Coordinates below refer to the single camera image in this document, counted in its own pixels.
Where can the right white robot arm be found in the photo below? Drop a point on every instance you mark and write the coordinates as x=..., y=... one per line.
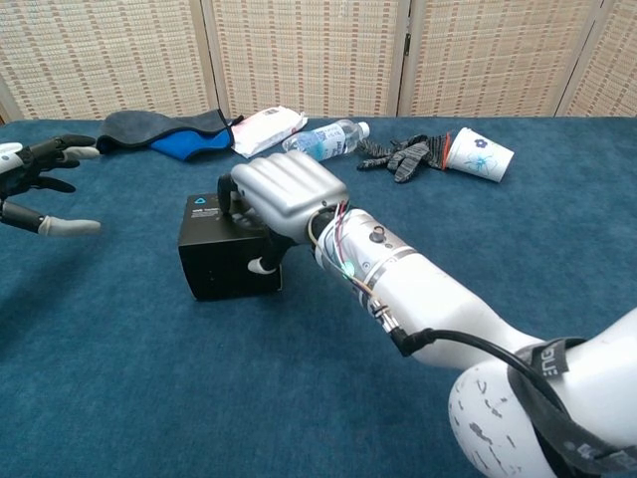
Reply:
x=448, y=304

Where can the black paper box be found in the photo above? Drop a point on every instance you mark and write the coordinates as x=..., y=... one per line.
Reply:
x=224, y=259

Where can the clear plastic water bottle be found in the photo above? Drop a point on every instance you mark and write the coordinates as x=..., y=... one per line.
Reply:
x=328, y=139

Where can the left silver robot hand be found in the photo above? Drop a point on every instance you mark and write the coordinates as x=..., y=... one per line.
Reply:
x=30, y=164

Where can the woven folding screen panel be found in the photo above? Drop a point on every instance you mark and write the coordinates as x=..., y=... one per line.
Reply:
x=99, y=55
x=497, y=55
x=303, y=45
x=612, y=55

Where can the white tissue pack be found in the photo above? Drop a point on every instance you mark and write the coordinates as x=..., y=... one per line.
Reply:
x=266, y=129

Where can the white paper cup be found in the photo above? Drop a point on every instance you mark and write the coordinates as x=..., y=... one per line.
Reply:
x=478, y=152

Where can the grey knit glove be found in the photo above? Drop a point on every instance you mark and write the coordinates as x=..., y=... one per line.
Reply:
x=408, y=157

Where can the black screen hinge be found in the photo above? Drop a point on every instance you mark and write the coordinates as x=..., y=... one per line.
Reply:
x=407, y=44

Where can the blue cloth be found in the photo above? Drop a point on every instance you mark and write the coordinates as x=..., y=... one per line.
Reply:
x=184, y=147

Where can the grey towel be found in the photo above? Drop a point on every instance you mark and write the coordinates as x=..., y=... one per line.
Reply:
x=139, y=127

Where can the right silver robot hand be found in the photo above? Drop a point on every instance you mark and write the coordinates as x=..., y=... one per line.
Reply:
x=288, y=189

